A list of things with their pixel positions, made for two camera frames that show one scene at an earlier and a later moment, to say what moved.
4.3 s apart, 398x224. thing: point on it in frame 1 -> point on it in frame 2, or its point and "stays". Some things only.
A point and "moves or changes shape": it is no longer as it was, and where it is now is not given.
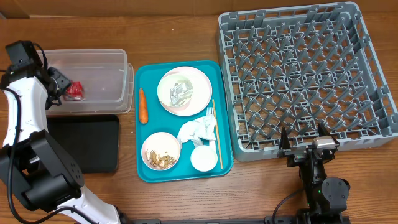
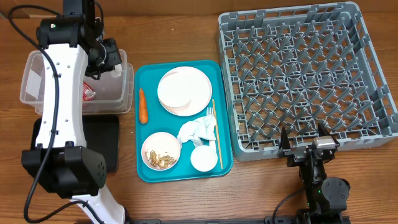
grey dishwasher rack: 299,68 stays
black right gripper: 298,155 stays
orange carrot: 143,115 stays
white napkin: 200,131 stays
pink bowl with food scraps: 160,151 stays
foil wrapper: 180,93 -> 117,72
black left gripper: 64,82 -> 116,60
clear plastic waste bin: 106,77 stays
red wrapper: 74,91 moves or changes shape
